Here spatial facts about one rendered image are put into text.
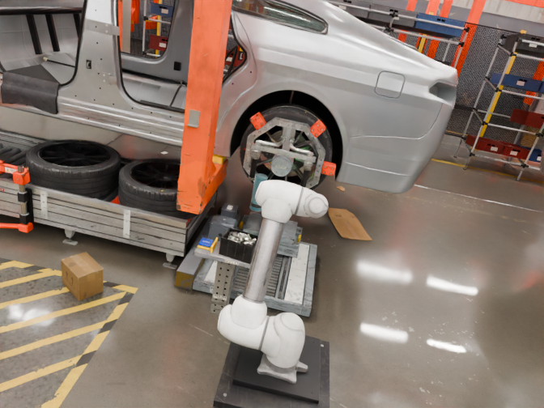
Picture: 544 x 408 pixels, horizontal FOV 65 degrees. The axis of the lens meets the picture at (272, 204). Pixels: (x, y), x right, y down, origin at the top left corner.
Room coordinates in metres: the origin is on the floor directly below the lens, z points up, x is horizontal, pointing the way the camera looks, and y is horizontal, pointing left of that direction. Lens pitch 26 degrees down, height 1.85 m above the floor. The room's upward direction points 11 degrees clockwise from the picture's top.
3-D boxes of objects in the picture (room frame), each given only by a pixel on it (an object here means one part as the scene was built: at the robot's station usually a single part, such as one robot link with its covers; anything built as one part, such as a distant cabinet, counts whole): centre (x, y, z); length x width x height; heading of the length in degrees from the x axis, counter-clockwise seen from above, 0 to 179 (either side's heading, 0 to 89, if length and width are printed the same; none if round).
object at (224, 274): (2.13, 0.20, 0.21); 0.10 x 0.10 x 0.42; 87
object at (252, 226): (2.97, -0.03, 0.32); 0.40 x 0.30 x 0.28; 87
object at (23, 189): (2.49, 1.68, 0.30); 0.09 x 0.05 x 0.50; 87
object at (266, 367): (1.47, -0.20, 0.35); 0.22 x 0.18 x 0.06; 85
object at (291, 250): (2.97, -0.03, 0.13); 0.50 x 0.36 x 0.10; 87
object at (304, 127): (2.80, -0.02, 0.85); 0.54 x 0.07 x 0.54; 87
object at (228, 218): (2.72, 0.29, 0.26); 0.42 x 0.18 x 0.35; 177
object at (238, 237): (2.13, 0.14, 0.51); 0.20 x 0.14 x 0.13; 78
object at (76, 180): (2.95, 1.55, 0.39); 0.66 x 0.66 x 0.24
